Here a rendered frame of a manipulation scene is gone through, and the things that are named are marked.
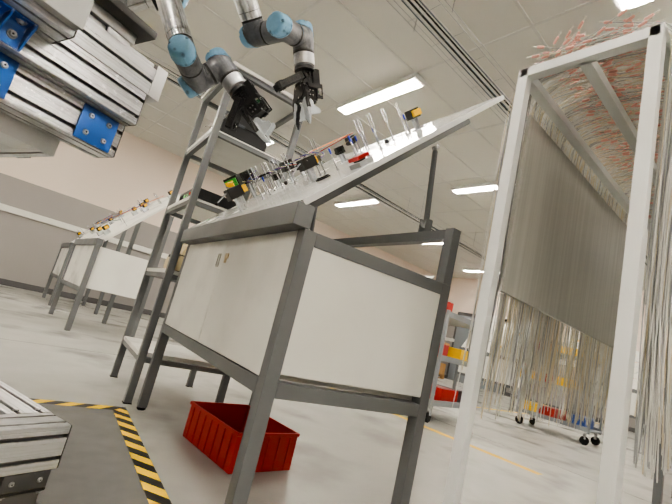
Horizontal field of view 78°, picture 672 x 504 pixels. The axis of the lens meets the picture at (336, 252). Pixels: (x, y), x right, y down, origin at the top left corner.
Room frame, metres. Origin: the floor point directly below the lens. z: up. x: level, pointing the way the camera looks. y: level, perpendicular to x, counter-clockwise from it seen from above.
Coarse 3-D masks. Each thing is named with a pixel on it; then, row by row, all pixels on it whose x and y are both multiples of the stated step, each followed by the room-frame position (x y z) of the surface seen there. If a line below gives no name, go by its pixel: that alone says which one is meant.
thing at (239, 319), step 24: (240, 240) 1.45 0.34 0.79; (264, 240) 1.27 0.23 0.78; (288, 240) 1.13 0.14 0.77; (240, 264) 1.39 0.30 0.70; (264, 264) 1.23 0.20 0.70; (288, 264) 1.10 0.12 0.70; (216, 288) 1.54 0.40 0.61; (240, 288) 1.34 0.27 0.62; (264, 288) 1.19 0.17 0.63; (216, 312) 1.47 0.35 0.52; (240, 312) 1.30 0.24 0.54; (264, 312) 1.16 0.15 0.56; (216, 336) 1.42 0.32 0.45; (240, 336) 1.25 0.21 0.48; (264, 336) 1.12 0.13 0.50; (240, 360) 1.21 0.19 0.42
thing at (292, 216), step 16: (272, 208) 1.18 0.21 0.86; (288, 208) 1.08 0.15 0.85; (304, 208) 1.06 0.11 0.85; (208, 224) 1.69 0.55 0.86; (224, 224) 1.52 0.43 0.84; (240, 224) 1.37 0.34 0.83; (256, 224) 1.25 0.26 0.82; (272, 224) 1.15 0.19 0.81; (288, 224) 1.07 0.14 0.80; (304, 224) 1.06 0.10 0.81; (192, 240) 1.87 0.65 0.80; (208, 240) 1.74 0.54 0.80
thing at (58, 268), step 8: (112, 216) 6.13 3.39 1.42; (104, 224) 6.69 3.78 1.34; (80, 232) 6.25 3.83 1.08; (88, 232) 6.69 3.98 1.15; (120, 240) 5.94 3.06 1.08; (64, 248) 6.21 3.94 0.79; (120, 248) 5.96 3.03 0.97; (64, 256) 5.91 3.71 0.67; (56, 264) 6.41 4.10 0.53; (64, 264) 5.61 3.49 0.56; (56, 272) 6.10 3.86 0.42; (48, 280) 6.50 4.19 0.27; (48, 288) 6.53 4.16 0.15; (56, 288) 5.62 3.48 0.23; (88, 288) 6.84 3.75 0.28; (48, 304) 5.60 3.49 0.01; (96, 312) 5.95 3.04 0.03
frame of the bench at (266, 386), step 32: (352, 256) 1.16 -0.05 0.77; (288, 288) 1.07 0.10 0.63; (448, 288) 1.38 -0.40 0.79; (288, 320) 1.08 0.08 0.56; (160, 352) 2.04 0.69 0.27; (256, 384) 1.10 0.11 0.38; (288, 384) 1.10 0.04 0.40; (256, 416) 1.07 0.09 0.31; (416, 416) 1.37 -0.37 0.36; (256, 448) 1.08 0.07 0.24; (416, 448) 1.38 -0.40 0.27
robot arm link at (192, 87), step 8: (208, 72) 1.24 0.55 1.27; (184, 80) 1.23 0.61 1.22; (192, 80) 1.21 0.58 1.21; (200, 80) 1.23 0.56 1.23; (208, 80) 1.26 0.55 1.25; (184, 88) 1.25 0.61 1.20; (192, 88) 1.25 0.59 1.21; (200, 88) 1.26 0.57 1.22; (208, 88) 1.28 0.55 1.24; (192, 96) 1.28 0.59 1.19
